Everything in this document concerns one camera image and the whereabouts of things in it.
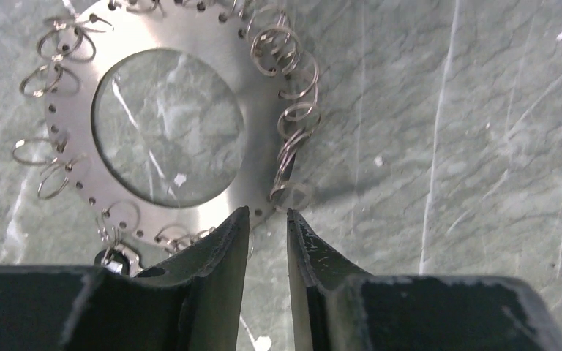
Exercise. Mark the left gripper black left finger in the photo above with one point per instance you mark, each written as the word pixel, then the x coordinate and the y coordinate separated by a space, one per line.
pixel 191 301

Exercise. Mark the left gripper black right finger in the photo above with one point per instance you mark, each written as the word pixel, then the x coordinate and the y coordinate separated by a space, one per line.
pixel 337 305

